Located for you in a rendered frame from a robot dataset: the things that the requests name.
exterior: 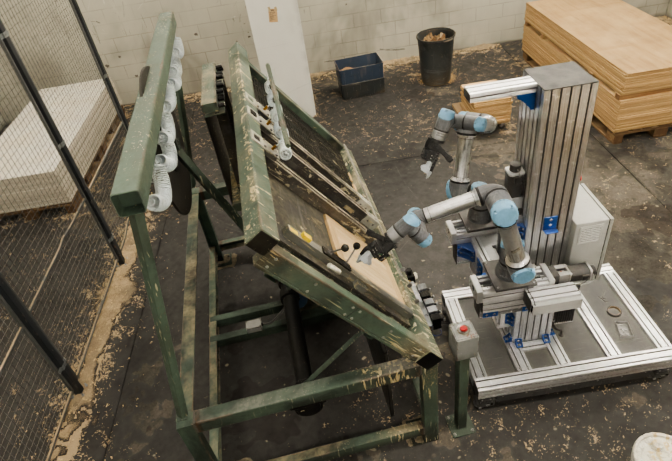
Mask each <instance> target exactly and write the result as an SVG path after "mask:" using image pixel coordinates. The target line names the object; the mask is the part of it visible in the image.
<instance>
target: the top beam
mask: <svg viewBox="0 0 672 461"><path fill-rule="evenodd" d="M228 59H229V71H230V82H231V93H232V105H233V116H234V128H235V139H236V151H237V162H238V174H239V185H240V196H241V208H242V219H243V231H244V242H245V245H246V246H247V247H249V248H251V249H252V250H254V251H256V252H257V253H259V254H260V255H262V256H264V255H265V254H266V253H267V252H269V251H270V250H271V249H272V248H273V247H274V246H275V245H276V244H277V243H278V242H279V241H280V240H279V234H278V228H277V222H276V217H275V211H274V205H273V199H272V193H271V188H270V182H269V176H268V170H267V165H266V159H265V153H264V148H263V147H261V146H260V145H259V144H257V143H256V142H255V141H254V140H252V139H251V133H250V129H252V130H253V131H255V132H256V133H257V134H258V135H260V136H261V130H260V124H259V122H257V121H256V120H255V119H254V118H252V117H251V116H250V115H249V114H248V113H247V105H248V106H249V107H250V108H252V109H253V110H254V111H255V112H256V113H257V108H256V107H255V106H253V105H252V104H251V103H250V102H249V101H247V100H246V98H245V91H246V92H247V93H248V94H249V95H251V96H252V97H253V98H254V99H255V95H254V90H253V84H252V78H251V72H250V67H249V61H248V55H247V50H246V49H244V48H243V47H242V46H241V45H240V44H239V43H238V42H236V43H235V44H234V45H233V46H232V47H231V48H230V49H229V50H228ZM261 137H262V136H261Z"/></svg>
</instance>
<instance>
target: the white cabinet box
mask: <svg viewBox="0 0 672 461"><path fill-rule="evenodd" d="M245 4H246V8H247V13H248V17H249V21H250V26H251V30H252V34H253V39H254V43H255V48H256V52H257V56H258V61H259V65H260V69H261V72H262V73H263V74H264V75H265V76H266V74H267V75H268V73H267V69H266V64H267V63H268V64H270V67H271V71H272V75H273V79H274V83H275V85H276V86H277V87H279V88H280V89H281V90H282V91H283V92H284V93H285V94H287V95H288V96H289V97H290V98H291V99H292V100H293V101H295V102H296V103H297V104H298V105H299V106H300V107H301V108H303V109H304V110H305V111H306V112H307V113H308V114H309V115H310V116H312V117H314V116H316V110H315V104H314V97H313V91H312V85H311V79H310V73H309V67H308V61H307V55H306V49H305V43H304V38H303V32H302V26H301V20H300V14H299V8H298V2H297V0H245ZM266 77H267V76H266Z"/></svg>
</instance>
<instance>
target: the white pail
mask: <svg viewBox="0 0 672 461"><path fill-rule="evenodd" d="M630 461H672V436H670V435H667V434H664V433H656V432H651V433H646V434H644V435H642V436H640V437H639V438H638V439H637V440H636V441H635V443H634V445H633V448H632V452H631V460H630Z"/></svg>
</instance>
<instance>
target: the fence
mask: <svg viewBox="0 0 672 461"><path fill-rule="evenodd" d="M290 227H291V228H293V227H292V226H290V225H289V224H288V225H286V226H285V227H284V228H283V229H282V231H283V236H284V237H286V238H287V239H289V240H290V241H292V242H293V243H295V244H296V245H298V246H299V247H301V248H302V249H304V250H305V251H307V252H308V253H310V254H311V255H313V256H314V257H316V258H317V259H319V260H320V261H322V262H323V263H325V264H326V265H327V264H328V263H332V264H333V265H335V266H336V267H338V268H339V269H340V270H341V275H343V276H344V277H346V278H347V279H349V280H350V281H352V282H354V281H355V280H356V279H358V280H359V281H361V282H362V283H364V284H365V285H366V287H367V290H368V291H366V292H368V293H369V294H371V295H372V296H374V297H375V298H377V299H378V300H380V301H381V302H383V303H384V304H386V305H387V306H389V307H390V308H392V309H393V310H395V311H396V312H398V313H399V314H401V315H402V316H404V317H405V318H407V319H409V318H411V317H412V316H413V313H412V310H411V308H409V307H408V306H406V305H405V304H403V303H402V302H400V301H399V300H397V299H396V298H395V297H393V296H392V295H390V294H389V293H387V292H386V291H384V290H383V289H382V288H380V287H379V286H377V285H376V284H374V283H373V282H371V281H370V280H369V279H367V278H366V277H364V276H363V275H361V274H360V273H358V272H357V271H356V270H354V269H353V268H351V270H352V271H351V272H350V271H348V270H347V269H345V268H344V267H342V266H341V265H340V264H338V263H337V262H335V261H334V260H332V259H331V258H329V257H328V256H326V255H325V254H323V251H322V247H321V246H319V245H318V244H316V243H315V242H314V241H311V242H310V243H309V242H307V241H306V240H304V239H303V238H302V237H301V232H299V231H298V230H296V229H295V228H293V229H294V230H296V231H297V232H298V235H297V234H295V233H294V232H293V231H291V229H290Z"/></svg>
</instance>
